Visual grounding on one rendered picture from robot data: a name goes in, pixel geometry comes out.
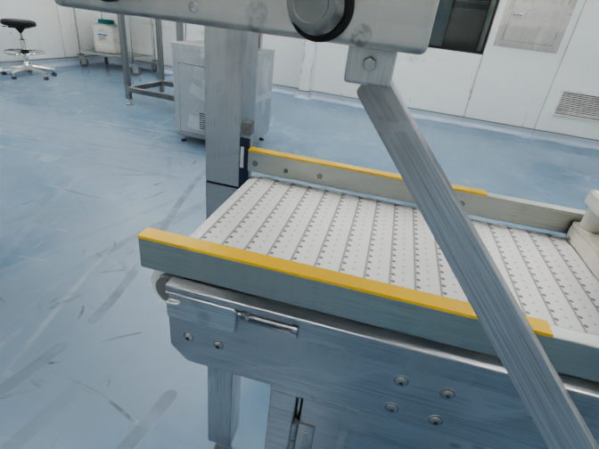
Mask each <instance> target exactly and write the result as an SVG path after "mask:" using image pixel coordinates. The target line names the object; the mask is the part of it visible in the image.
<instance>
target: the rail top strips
mask: <svg viewBox="0 0 599 449"><path fill-rule="evenodd" d="M248 151H252V152H256V153H261V154H266V155H271V156H276V157H281V158H286V159H294V160H299V161H304V162H308V163H313V164H318V165H323V166H327V167H336V168H341V169H346V170H351V171H356V172H360V173H365V174H370V175H375V176H383V177H388V178H393V179H398V180H402V181H403V179H402V177H401V175H400V174H395V173H390V172H385V171H381V170H375V169H371V168H366V167H357V166H352V165H347V164H342V163H338V162H332V161H328V160H323V159H314V158H310V157H304V156H300V155H295V154H290V153H285V152H280V151H271V150H267V149H261V148H257V147H250V148H249V149H248ZM451 185H452V187H453V189H454V191H459V192H468V193H472V194H478V195H482V196H488V194H487V192H486V191H485V190H481V189H475V188H471V187H466V186H461V185H456V184H451ZM137 238H140V239H144V240H148V241H154V242H158V243H161V244H166V245H169V246H173V247H177V248H180V249H188V250H191V251H195V252H199V253H202V254H206V255H210V256H214V257H221V258H224V259H228V260H232V261H235V262H240V263H244V264H247V265H254V266H257V267H262V268H266V269H269V270H273V271H277V272H280V273H287V274H291V275H295V276H299V277H302V278H306V279H310V280H314V281H318V282H324V283H328V284H331V285H336V286H340V287H343V288H347V289H351V290H358V291H362V292H365V293H369V294H373V295H376V296H380V297H385V298H391V299H395V300H398V301H402V302H406V303H410V304H414V305H418V306H424V307H428V308H432V309H436V310H439V311H443V312H447V313H450V314H458V315H461V316H465V317H469V318H472V319H476V320H479V319H478V317H477V315H476V314H475V313H474V311H473V309H472V306H471V304H470V303H469V302H465V301H461V300H457V299H453V298H446V297H442V296H439V295H434V294H430V293H427V292H423V291H419V290H412V289H409V288H404V287H400V286H397V285H393V284H388V283H385V282H378V281H374V280H370V279H366V278H362V277H358V276H355V275H351V274H346V273H340V272H336V271H332V270H328V269H324V268H321V267H316V266H312V265H306V264H301V263H298V262H294V261H291V260H286V259H282V258H279V257H271V256H268V255H264V254H259V253H256V252H252V251H248V250H244V249H238V248H234V247H229V246H226V245H222V244H218V243H214V242H210V241H204V240H199V239H195V238H192V237H187V236H184V235H180V234H176V233H169V232H165V231H162V230H157V229H153V228H150V227H147V228H146V229H145V230H143V231H142V232H141V233H139V234H138V235H137ZM525 317H526V318H527V320H528V322H529V324H530V326H531V328H532V330H533V331H534V332H535V333H536V334H539V335H543V336H547V337H550V338H552V337H553V336H554V334H553V332H552V330H551V328H550V326H549V323H548V321H545V320H541V319H538V318H533V317H529V316H526V315H525Z"/></svg>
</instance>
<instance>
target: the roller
mask: <svg viewBox="0 0 599 449"><path fill-rule="evenodd" d="M173 276H176V277H180V278H184V279H187V280H191V281H194V282H199V281H196V280H192V279H188V278H185V277H181V276H177V275H174V274H171V273H163V274H162V275H161V276H160V278H159V279H158V280H157V281H156V286H155V287H156V290H157V292H158V294H159V295H160V296H161V297H162V298H163V299H164V300H166V301H167V300H168V294H166V288H165V285H166V283H167V282H168V281H169V280H170V279H171V278H172V277H173Z"/></svg>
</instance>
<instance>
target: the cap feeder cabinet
mask: <svg viewBox="0 0 599 449"><path fill-rule="evenodd" d="M170 43H171V47H172V64H173V84H174V103H175V121H176V130H177V133H178V134H180V135H183V138H182V139H181V141H183V142H185V141H186V139H185V135H187V136H191V137H195V138H200V139H203V140H205V70H204V40H195V41H173V42H170ZM274 57H275V50H272V49H266V48H262V49H258V66H257V83H256V100H255V117H254V135H253V141H255V140H257V139H258V138H259V140H261V141H263V140H264V138H262V136H263V135H265V134H267V130H269V120H270V108H271V95H272V83H273V70H274Z"/></svg>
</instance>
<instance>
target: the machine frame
mask: <svg viewBox="0 0 599 449"><path fill-rule="evenodd" d="M257 66H258V33H254V32H248V31H240V30H234V29H222V28H215V27H209V26H204V70H205V164H206V180H207V181H206V220H207V219H208V218H209V217H210V216H211V215H212V214H213V213H214V212H215V211H216V210H217V209H218V208H219V207H220V206H221V205H222V204H223V203H224V202H225V201H226V200H228V199H229V198H230V197H231V196H232V195H233V194H234V193H235V192H236V191H237V190H238V186H239V160H240V138H241V137H244V138H250V147H253V135H254V134H253V135H251V136H247V135H242V122H243V121H245V120H252V121H254V117H255V100H256V83H257ZM240 391H241V376H239V375H236V374H233V373H230V372H227V371H221V370H218V369H215V368H212V367H208V440H209V441H212V442H215V443H216V444H215V446H214V449H233V446H232V441H233V439H234V435H235V433H236V430H237V429H238V426H239V409H240Z"/></svg>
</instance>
